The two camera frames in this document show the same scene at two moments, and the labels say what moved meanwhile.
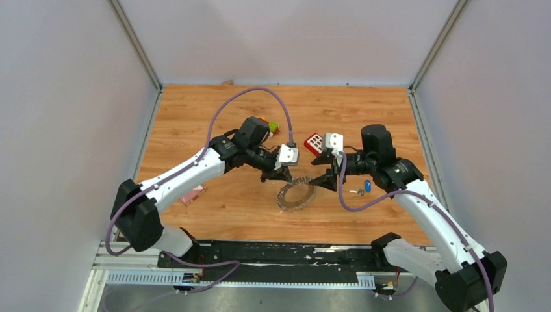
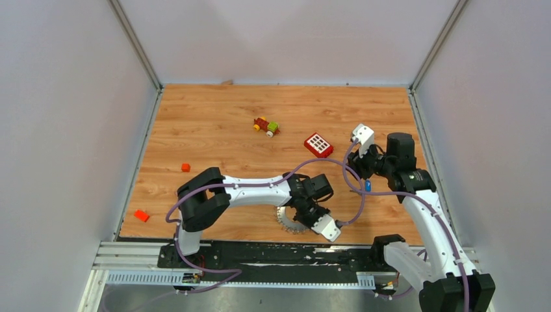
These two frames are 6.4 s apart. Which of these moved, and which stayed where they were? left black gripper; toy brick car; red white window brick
Moved: left black gripper
Stayed: red white window brick; toy brick car
